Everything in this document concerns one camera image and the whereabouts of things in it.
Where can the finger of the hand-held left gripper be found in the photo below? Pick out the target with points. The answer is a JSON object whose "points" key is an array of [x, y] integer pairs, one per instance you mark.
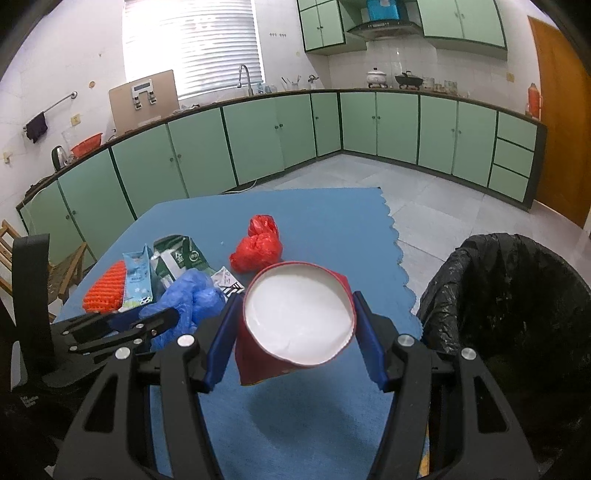
{"points": [[92, 325], [99, 346]]}

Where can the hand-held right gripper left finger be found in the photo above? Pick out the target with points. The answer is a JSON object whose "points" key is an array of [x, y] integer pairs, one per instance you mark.
{"points": [[224, 341]]}

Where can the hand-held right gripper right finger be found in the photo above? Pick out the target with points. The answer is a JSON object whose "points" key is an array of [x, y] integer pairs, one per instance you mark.
{"points": [[367, 341]]}

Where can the blue plastic glove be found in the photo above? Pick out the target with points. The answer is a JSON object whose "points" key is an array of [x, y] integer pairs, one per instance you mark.
{"points": [[189, 295]]}

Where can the red paper cup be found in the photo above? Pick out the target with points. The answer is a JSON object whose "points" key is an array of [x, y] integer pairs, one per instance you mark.
{"points": [[295, 314]]}

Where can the black lined trash bin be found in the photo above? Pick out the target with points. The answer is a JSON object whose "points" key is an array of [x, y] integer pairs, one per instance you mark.
{"points": [[517, 323]]}

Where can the orange foam fruit net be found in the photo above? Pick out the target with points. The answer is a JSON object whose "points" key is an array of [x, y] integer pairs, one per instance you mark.
{"points": [[104, 290]]}

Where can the wooden chair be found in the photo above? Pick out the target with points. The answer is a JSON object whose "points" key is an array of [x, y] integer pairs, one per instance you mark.
{"points": [[64, 272]]}

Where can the small white sachet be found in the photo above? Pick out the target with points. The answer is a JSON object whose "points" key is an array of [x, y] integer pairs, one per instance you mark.
{"points": [[226, 279]]}

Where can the light blue milk carton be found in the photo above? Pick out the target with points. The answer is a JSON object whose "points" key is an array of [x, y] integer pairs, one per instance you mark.
{"points": [[137, 277]]}

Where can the green milk carton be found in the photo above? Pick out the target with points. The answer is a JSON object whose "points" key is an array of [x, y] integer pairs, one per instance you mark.
{"points": [[178, 258]]}

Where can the red plastic bag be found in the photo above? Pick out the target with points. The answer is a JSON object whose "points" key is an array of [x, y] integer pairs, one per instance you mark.
{"points": [[256, 249]]}

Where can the blue foam mat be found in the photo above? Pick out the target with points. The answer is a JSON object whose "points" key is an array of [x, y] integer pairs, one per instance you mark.
{"points": [[300, 415]]}

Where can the metal electric kettle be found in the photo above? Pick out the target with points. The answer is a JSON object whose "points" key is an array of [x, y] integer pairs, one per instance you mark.
{"points": [[59, 158]]}

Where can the red plastic basin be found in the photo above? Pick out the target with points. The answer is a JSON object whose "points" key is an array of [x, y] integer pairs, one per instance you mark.
{"points": [[87, 144]]}

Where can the dark hanging towel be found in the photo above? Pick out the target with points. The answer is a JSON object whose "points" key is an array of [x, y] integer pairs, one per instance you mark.
{"points": [[37, 129]]}

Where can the brown cardboard box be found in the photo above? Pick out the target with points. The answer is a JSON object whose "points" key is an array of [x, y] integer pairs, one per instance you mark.
{"points": [[124, 110]]}

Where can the green base cabinets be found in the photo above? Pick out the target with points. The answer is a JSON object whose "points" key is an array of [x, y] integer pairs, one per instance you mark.
{"points": [[392, 124]]}

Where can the metal kitchen faucet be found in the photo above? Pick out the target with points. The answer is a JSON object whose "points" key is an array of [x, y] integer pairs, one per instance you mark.
{"points": [[250, 85]]}

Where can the black wok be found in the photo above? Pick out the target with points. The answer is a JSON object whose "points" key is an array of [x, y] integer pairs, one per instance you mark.
{"points": [[408, 81]]}

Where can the white cooking pot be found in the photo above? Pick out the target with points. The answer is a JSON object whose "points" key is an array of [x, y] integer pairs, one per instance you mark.
{"points": [[377, 77]]}

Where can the utensil holder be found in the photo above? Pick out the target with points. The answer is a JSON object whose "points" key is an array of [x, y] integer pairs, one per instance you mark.
{"points": [[291, 85]]}

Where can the closed wooden door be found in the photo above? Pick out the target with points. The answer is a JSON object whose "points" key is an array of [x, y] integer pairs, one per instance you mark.
{"points": [[563, 138]]}

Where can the orange thermos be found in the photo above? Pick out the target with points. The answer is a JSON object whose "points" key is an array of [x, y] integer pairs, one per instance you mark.
{"points": [[534, 101]]}

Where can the white window blind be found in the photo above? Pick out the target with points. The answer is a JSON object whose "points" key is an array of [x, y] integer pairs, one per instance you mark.
{"points": [[207, 46]]}

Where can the black range hood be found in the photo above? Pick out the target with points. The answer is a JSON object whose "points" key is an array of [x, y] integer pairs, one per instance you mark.
{"points": [[383, 28]]}

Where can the metal towel rail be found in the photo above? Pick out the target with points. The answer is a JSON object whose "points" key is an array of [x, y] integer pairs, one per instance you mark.
{"points": [[60, 101]]}

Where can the green wall cabinets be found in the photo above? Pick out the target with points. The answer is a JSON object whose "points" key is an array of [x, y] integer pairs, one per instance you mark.
{"points": [[461, 23]]}

